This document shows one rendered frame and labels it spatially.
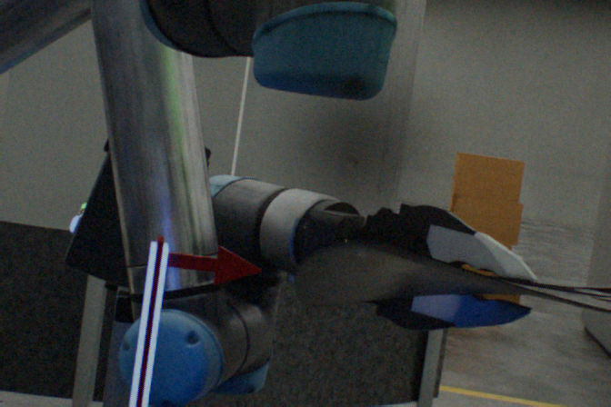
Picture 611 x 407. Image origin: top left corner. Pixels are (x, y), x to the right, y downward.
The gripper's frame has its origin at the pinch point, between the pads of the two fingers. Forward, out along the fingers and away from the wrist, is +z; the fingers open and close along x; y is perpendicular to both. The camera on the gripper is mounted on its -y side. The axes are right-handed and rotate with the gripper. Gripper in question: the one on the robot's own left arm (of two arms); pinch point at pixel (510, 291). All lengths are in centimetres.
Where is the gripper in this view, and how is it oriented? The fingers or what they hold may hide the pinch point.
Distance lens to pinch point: 72.1
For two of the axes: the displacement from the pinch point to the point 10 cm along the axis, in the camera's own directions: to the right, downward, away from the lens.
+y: 6.8, 1.7, 7.2
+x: -2.2, 9.7, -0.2
